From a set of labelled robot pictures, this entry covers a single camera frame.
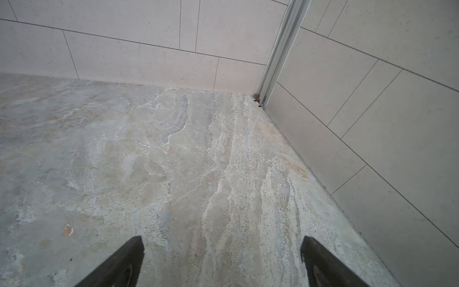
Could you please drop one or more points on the aluminium corner wall strip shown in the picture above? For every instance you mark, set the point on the aluminium corner wall strip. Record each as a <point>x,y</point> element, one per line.
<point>290,26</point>

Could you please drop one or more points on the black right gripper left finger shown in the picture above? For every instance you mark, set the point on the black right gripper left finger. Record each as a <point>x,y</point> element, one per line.
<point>121,269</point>

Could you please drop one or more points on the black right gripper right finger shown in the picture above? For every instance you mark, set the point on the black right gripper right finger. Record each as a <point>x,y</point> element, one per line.
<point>324,269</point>

